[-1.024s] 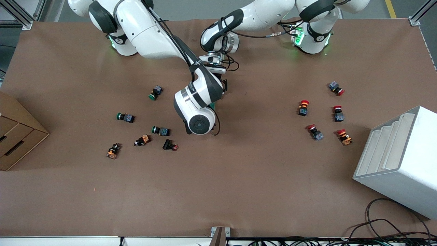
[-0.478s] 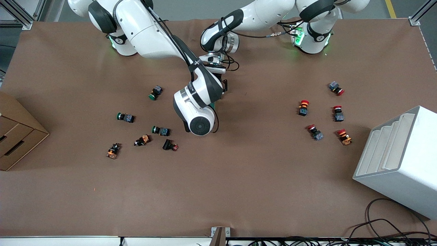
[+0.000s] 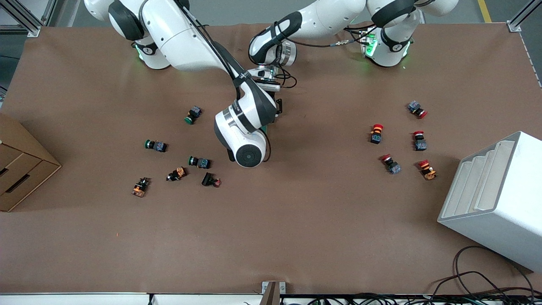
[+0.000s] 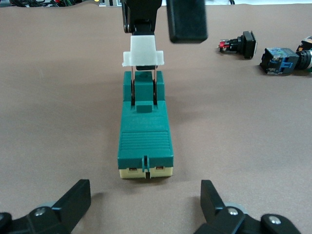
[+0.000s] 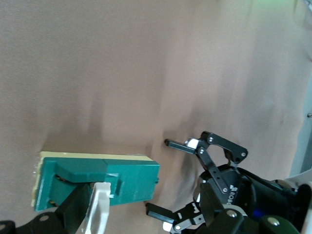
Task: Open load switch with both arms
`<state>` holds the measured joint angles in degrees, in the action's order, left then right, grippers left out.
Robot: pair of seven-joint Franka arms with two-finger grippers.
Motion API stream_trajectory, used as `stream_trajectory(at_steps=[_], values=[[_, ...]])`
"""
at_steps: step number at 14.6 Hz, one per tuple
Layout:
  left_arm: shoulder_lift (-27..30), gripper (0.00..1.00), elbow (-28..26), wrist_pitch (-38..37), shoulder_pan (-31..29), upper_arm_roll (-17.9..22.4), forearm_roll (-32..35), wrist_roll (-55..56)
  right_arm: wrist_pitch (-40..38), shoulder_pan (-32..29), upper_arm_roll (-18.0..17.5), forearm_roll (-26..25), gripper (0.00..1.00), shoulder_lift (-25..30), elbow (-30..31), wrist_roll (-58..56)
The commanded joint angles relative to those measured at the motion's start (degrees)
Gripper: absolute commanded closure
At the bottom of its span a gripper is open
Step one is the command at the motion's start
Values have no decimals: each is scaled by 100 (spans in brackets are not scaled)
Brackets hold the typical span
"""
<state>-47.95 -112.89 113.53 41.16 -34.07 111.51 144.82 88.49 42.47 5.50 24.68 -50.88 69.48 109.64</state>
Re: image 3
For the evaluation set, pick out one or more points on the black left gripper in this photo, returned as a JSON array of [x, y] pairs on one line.
[[278, 106]]

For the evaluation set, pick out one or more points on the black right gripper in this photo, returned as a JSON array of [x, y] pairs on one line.
[[231, 156]]

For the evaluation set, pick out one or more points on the green load switch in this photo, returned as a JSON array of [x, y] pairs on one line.
[[266, 127]]

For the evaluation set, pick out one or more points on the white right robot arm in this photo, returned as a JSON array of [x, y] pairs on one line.
[[186, 42]]

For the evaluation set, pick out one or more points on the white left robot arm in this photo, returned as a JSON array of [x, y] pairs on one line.
[[330, 19]]

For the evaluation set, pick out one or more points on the black square push button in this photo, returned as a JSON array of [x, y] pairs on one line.
[[211, 180]]

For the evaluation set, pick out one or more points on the green mushroom push button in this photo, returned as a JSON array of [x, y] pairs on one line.
[[193, 115], [156, 145], [199, 162]]

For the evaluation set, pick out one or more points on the brown table cover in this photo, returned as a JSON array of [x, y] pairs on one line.
[[296, 220]]

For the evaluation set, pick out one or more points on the red mushroom button orange block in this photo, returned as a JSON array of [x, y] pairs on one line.
[[376, 133], [427, 169]]

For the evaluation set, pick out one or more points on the red mushroom button grey block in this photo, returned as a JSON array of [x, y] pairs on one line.
[[391, 164], [417, 109], [419, 140]]

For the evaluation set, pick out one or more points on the brown cardboard box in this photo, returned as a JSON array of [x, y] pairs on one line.
[[21, 169]]

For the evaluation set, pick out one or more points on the white stepped bin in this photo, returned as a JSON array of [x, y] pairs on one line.
[[499, 220]]

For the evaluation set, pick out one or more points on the black selector switch orange block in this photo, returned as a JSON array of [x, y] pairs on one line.
[[176, 174]]

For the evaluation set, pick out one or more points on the black and orange switch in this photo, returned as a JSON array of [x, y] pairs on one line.
[[140, 187]]

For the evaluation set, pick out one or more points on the metal table edge bracket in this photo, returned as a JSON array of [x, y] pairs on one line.
[[273, 292]]

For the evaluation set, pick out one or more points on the white table edge rail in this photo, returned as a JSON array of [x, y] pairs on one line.
[[84, 299]]

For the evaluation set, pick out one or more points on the aluminium profile frame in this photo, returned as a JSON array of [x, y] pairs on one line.
[[21, 17]]

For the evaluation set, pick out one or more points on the aluminium profile post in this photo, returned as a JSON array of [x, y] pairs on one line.
[[523, 17]]

